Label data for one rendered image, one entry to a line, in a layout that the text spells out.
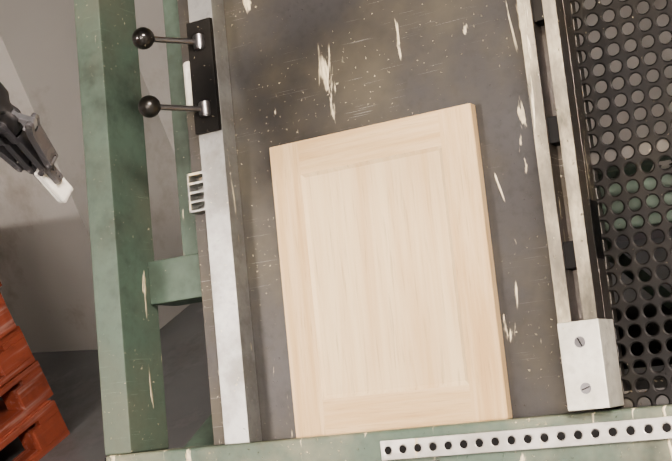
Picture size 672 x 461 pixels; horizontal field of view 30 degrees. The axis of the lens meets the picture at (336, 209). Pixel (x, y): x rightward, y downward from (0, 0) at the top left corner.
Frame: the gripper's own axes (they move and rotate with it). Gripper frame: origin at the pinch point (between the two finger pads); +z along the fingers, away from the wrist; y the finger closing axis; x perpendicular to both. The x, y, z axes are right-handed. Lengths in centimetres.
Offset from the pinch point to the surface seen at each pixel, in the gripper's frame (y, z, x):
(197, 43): -7.5, 6.5, -36.7
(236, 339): -14.0, 37.7, 3.7
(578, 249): -75, 30, -6
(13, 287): 272, 207, -147
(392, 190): -42, 27, -17
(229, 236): -12.7, 27.7, -10.5
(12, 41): 219, 110, -192
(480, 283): -57, 36, -5
